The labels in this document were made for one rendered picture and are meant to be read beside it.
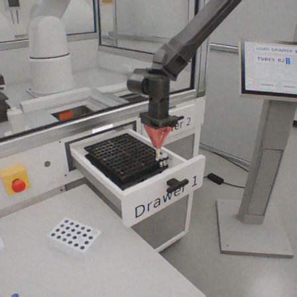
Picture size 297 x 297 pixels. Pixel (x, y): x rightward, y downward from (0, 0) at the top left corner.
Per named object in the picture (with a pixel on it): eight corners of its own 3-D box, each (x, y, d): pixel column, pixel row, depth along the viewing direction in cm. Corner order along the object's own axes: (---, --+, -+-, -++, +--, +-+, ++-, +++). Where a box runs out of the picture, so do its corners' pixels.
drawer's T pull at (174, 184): (189, 183, 71) (189, 179, 70) (168, 195, 67) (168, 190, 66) (179, 178, 73) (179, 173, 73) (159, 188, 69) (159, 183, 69)
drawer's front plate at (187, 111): (193, 126, 122) (195, 104, 117) (144, 146, 106) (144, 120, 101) (191, 126, 123) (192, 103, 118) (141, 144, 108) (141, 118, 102)
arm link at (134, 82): (166, 49, 67) (182, 63, 74) (134, 47, 74) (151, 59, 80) (150, 91, 67) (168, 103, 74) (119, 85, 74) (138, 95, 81)
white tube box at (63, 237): (103, 240, 71) (101, 231, 69) (85, 262, 64) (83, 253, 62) (67, 226, 76) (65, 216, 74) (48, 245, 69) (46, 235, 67)
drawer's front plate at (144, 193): (201, 185, 83) (205, 156, 78) (126, 229, 67) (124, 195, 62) (197, 183, 84) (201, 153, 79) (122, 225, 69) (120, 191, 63)
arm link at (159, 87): (161, 77, 67) (174, 75, 71) (141, 74, 71) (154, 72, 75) (160, 103, 70) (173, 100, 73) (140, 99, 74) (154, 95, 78)
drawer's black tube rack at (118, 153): (168, 174, 86) (168, 156, 83) (122, 195, 76) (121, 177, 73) (126, 148, 101) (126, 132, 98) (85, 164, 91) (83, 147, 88)
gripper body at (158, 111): (160, 129, 70) (161, 101, 67) (138, 118, 78) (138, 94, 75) (178, 124, 74) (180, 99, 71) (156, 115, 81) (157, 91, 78)
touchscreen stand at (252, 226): (292, 258, 151) (359, 99, 102) (221, 253, 157) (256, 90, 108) (273, 205, 194) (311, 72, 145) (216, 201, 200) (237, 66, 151)
